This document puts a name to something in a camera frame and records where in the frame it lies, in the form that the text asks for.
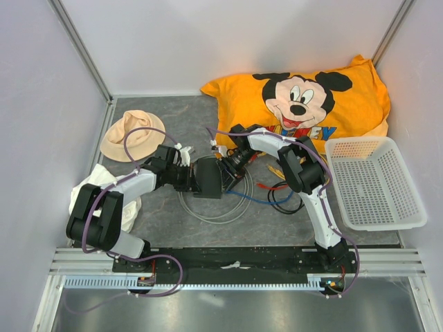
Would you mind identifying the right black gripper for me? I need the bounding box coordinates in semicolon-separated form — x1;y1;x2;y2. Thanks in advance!
216;149;257;193

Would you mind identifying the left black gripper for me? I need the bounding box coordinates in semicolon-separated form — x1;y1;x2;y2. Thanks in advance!
166;163;201;193

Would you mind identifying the black network switch box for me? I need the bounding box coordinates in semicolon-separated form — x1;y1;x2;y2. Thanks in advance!
194;157;222;199

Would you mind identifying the red network cable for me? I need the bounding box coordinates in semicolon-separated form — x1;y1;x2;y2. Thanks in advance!
255;181;290;192

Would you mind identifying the black network cable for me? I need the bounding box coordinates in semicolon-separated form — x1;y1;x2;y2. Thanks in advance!
266;181;305;214

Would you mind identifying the yellow network cable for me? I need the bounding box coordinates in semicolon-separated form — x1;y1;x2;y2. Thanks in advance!
266;164;287;180
300;154;329;181

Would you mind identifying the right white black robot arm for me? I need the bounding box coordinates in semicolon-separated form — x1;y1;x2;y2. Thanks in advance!
215;125;348;273

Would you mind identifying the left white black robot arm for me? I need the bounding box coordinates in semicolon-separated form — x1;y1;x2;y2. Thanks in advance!
66;144;200;272

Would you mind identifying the peach bucket hat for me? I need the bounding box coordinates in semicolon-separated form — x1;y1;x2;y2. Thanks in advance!
100;110;165;163

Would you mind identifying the white crumpled cloth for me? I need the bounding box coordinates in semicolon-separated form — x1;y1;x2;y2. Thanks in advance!
68;163;143;233

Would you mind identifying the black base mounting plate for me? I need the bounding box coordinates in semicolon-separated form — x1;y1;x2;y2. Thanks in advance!
110;246;357;284

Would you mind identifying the orange Mickey Mouse pillow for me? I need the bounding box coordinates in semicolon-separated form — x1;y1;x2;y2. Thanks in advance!
201;55;391;154

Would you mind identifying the white plastic basket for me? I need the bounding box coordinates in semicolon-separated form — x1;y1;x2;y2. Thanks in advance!
325;136;428;232

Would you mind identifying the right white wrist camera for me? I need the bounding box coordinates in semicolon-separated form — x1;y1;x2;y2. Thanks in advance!
210;139;228;157

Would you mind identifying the grey network cable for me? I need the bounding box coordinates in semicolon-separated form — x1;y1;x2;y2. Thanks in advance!
177;155;253;225

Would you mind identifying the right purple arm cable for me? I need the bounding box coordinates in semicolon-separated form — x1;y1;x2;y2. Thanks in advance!
206;126;361;300

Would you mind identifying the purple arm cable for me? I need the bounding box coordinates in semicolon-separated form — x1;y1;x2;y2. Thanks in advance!
206;126;361;300
62;127;183;315

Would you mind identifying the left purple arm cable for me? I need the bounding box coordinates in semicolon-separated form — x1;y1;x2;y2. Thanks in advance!
62;127;183;315

